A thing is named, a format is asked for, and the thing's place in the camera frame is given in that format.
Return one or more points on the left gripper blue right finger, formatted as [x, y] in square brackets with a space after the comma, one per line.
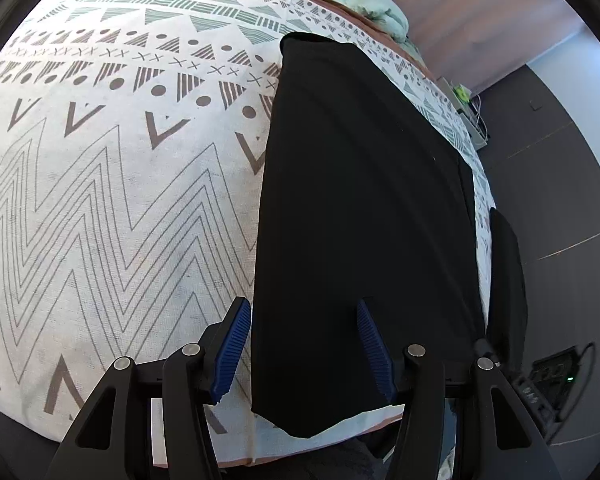
[377, 354]

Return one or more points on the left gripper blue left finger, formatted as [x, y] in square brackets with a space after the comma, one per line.
[223, 343]

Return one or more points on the black button-up shirt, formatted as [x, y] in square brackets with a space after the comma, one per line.
[364, 204]

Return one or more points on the patterned white bedspread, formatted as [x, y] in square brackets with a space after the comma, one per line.
[132, 148]

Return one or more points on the white bedside cabinet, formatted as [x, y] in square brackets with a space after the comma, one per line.
[470, 114]

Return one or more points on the green object on cabinet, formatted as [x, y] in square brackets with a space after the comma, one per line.
[462, 93]

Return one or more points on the right pink curtain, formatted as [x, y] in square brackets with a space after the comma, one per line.
[479, 42]

